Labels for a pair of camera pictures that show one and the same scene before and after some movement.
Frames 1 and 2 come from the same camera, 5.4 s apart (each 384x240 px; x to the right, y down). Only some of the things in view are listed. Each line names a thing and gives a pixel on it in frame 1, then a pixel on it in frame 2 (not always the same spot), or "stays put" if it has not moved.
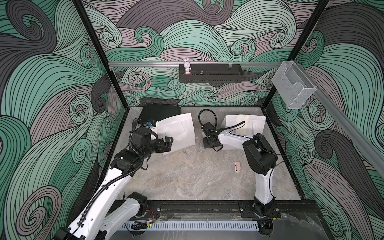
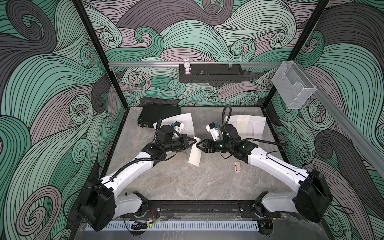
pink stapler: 237,166 stays put
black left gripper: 160,149 → 183,144
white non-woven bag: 181,128 stays put
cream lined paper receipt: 243,129 stays put
